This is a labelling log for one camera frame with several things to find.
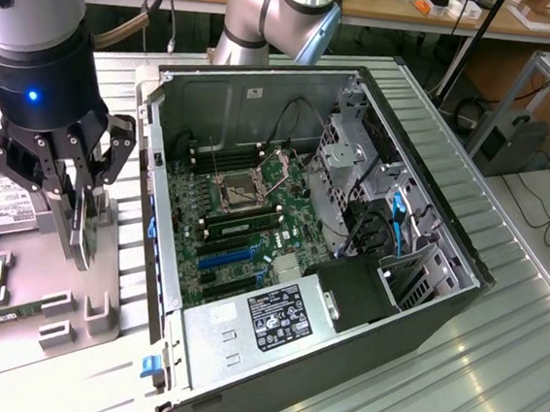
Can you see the white flat carton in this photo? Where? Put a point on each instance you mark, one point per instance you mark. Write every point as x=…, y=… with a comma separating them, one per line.
x=532, y=16

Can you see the silver chipset heatsink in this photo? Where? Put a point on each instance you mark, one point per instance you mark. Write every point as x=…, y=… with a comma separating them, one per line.
x=286, y=268

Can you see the blue case latch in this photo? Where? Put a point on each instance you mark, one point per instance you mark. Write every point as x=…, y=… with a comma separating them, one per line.
x=150, y=367

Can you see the black intrusion switch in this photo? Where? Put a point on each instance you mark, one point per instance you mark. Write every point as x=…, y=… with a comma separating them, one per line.
x=158, y=160

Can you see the grey parts rack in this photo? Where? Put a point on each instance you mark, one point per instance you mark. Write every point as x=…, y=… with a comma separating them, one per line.
x=29, y=280

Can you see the green RAM stick in slot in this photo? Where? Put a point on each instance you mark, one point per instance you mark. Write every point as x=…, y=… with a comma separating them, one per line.
x=238, y=229

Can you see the black RAM slot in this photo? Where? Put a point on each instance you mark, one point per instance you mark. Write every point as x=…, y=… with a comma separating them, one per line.
x=230, y=163
x=225, y=246
x=229, y=150
x=240, y=211

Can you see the grey power supply unit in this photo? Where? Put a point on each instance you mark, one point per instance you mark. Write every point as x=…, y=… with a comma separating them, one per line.
x=222, y=347

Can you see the blue expansion slot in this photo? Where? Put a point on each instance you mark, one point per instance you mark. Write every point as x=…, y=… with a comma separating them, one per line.
x=226, y=258

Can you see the dark grey floor device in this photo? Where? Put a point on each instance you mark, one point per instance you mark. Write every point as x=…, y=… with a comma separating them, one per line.
x=520, y=137

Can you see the graphics card with metal bracket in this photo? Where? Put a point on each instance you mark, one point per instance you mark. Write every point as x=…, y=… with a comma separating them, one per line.
x=82, y=236

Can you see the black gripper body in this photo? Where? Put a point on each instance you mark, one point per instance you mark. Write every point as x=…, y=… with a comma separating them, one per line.
x=48, y=77

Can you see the black open PC case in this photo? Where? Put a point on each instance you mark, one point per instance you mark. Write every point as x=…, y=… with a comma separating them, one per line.
x=415, y=322

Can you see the green motherboard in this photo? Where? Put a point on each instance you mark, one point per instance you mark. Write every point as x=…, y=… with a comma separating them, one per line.
x=298, y=218

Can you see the metal disk bay cage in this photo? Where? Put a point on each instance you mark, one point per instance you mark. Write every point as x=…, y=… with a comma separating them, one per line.
x=343, y=154

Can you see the orange box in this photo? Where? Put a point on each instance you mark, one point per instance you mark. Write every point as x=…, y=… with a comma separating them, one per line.
x=422, y=4

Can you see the blue card retention latch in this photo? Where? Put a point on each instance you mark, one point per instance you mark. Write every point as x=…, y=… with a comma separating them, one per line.
x=151, y=235

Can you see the CPU socket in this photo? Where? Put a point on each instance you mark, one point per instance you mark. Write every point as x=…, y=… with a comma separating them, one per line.
x=237, y=192

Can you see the black expansion slot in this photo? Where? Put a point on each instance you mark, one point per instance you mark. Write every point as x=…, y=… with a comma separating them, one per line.
x=229, y=277
x=233, y=290

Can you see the thin metal locking lever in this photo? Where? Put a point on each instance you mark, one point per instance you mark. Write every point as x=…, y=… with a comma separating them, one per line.
x=216, y=161

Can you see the metal socket cover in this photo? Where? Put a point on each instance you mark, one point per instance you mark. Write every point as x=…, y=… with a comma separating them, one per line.
x=274, y=167

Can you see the white box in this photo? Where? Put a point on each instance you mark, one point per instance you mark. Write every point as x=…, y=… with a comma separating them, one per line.
x=462, y=10

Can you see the black tripod pole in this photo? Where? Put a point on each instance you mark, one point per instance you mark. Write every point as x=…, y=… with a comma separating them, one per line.
x=476, y=35

